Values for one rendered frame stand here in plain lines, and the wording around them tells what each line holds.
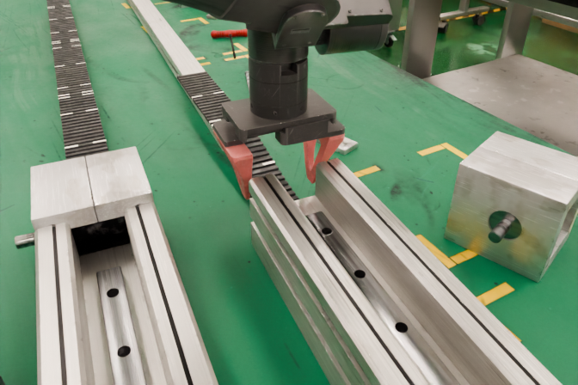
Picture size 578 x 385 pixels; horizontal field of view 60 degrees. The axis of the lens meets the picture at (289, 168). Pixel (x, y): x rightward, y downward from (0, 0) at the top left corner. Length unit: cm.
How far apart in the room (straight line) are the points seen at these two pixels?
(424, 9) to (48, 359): 213
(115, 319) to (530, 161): 40
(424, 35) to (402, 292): 201
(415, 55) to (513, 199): 190
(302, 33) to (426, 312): 23
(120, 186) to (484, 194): 34
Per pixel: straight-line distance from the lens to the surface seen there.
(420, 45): 238
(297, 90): 48
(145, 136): 76
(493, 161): 53
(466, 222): 55
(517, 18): 283
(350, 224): 47
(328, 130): 51
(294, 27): 40
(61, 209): 47
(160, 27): 114
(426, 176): 67
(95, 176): 51
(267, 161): 64
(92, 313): 44
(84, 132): 72
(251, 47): 47
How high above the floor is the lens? 114
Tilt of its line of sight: 33 degrees down
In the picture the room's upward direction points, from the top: straight up
